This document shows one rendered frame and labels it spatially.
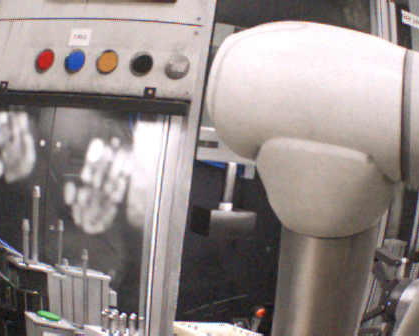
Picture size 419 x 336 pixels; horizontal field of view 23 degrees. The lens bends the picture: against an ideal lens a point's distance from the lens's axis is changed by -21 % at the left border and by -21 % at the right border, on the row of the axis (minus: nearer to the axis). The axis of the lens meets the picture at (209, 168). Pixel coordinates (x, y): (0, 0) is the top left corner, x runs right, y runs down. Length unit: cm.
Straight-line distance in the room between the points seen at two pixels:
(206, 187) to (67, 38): 73
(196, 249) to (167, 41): 66
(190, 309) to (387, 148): 143
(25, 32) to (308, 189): 77
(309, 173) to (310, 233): 6
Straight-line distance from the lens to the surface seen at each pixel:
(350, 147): 95
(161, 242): 179
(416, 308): 124
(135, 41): 173
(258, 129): 98
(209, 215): 204
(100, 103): 167
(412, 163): 95
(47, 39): 166
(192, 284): 233
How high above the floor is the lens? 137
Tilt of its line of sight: 3 degrees down
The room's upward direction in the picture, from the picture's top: 7 degrees clockwise
